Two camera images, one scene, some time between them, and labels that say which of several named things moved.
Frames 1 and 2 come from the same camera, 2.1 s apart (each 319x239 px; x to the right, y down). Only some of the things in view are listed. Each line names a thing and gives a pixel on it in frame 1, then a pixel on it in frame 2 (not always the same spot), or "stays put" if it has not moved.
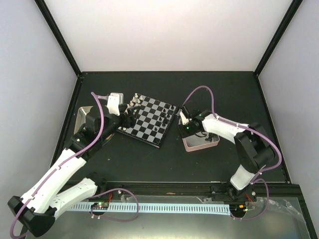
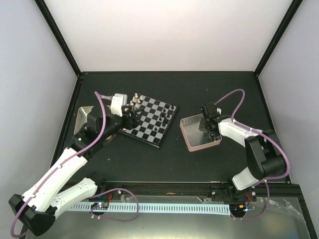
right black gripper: [183, 133] to [202, 127]
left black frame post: [60, 36] stays put
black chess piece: [165, 121] stays put
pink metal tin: [197, 141] stays put
